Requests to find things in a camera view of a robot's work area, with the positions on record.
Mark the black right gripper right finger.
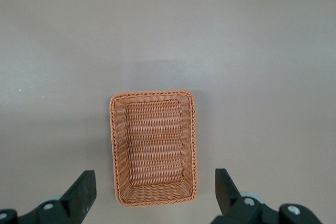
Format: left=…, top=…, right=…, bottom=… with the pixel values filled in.
left=212, top=168, right=322, bottom=224

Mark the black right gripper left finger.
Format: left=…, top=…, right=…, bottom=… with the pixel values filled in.
left=0, top=170, right=97, bottom=224

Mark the small brown woven basket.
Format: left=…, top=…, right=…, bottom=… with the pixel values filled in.
left=109, top=89, right=197, bottom=206

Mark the brown table cover cloth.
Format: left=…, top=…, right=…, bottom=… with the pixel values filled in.
left=0, top=0, right=336, bottom=224

